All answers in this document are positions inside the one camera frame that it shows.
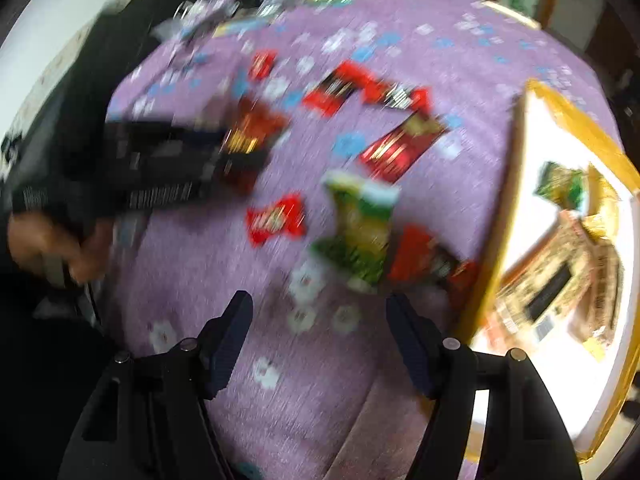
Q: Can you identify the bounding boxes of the small red snack packet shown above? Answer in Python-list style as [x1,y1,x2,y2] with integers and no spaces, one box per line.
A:
[248,50,278,81]
[245,194,307,247]

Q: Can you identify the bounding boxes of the person's left hand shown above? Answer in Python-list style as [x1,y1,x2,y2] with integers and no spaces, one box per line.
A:
[9,210,117,285]

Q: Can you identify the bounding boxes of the purple floral tablecloth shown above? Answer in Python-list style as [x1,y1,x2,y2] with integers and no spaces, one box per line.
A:
[97,0,626,480]

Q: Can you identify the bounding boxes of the clear crinkled plastic bag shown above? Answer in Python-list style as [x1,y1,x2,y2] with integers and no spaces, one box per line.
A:
[155,0,241,41]

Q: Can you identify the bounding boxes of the green snack packet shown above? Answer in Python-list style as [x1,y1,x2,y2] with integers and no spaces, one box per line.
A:
[310,170,401,293]

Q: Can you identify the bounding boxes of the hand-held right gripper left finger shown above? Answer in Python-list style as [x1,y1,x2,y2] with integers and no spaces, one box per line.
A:
[57,290,253,480]

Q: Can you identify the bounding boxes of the yellow cardboard box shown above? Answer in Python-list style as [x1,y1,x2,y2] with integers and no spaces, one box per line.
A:
[457,79,640,463]

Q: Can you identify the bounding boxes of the pile of assorted snack packs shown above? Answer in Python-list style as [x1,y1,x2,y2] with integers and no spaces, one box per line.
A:
[487,160,626,361]

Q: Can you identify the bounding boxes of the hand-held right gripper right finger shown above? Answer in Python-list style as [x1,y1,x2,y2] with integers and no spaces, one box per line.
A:
[386,294,583,480]

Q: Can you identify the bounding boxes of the iridescent pouch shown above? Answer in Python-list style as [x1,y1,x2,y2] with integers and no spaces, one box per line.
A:
[215,17,281,38]

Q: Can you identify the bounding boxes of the black chair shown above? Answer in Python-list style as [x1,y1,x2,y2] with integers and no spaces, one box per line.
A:
[30,0,221,126]

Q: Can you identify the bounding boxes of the red gold snack packet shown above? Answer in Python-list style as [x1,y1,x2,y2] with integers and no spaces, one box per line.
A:
[220,97,291,196]

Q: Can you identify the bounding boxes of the person's dark clothing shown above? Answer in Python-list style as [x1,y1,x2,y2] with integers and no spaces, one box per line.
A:
[0,270,116,411]

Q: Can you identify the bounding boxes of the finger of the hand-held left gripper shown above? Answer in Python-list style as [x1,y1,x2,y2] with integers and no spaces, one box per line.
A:
[195,157,271,196]
[172,122,231,153]

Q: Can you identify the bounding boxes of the red black snack packet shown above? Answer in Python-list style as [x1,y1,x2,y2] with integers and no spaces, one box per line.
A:
[302,60,373,118]
[387,225,483,311]
[360,77,433,113]

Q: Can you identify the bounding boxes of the dark red snack packet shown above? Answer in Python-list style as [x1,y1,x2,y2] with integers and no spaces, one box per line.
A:
[357,112,448,183]

